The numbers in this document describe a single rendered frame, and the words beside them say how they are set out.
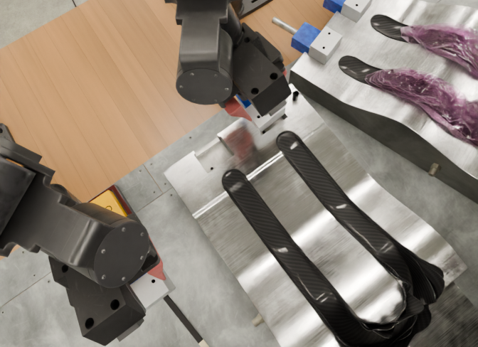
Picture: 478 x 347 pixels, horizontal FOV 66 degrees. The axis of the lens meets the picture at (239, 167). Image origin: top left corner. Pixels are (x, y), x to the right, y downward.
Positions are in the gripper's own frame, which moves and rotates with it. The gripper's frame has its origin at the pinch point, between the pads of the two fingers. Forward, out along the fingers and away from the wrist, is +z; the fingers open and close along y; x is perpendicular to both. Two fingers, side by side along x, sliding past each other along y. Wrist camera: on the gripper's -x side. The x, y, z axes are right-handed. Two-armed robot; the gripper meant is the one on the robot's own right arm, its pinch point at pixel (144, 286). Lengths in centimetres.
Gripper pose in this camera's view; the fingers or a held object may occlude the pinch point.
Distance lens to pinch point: 52.1
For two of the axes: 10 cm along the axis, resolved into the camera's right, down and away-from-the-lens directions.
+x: -5.1, -5.6, 6.5
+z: 3.0, 6.0, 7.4
